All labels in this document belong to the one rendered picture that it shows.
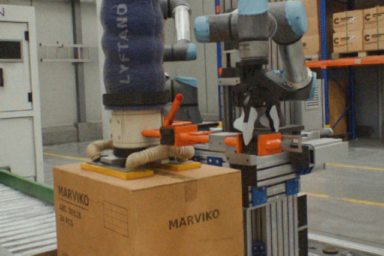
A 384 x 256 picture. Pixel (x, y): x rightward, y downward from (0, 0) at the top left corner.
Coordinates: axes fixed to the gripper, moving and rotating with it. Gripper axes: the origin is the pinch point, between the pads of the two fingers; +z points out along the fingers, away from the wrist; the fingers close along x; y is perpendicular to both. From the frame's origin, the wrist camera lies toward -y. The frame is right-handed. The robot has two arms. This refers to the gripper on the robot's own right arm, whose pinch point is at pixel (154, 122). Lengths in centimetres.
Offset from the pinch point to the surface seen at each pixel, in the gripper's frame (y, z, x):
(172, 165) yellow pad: 43.4, 10.9, -21.1
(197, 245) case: 60, 33, -25
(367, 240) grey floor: -38, 107, 210
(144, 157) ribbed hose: 49, 6, -35
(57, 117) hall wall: -939, 49, 328
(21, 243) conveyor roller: -46, 53, -45
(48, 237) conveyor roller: -46, 53, -32
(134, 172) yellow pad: 46, 11, -38
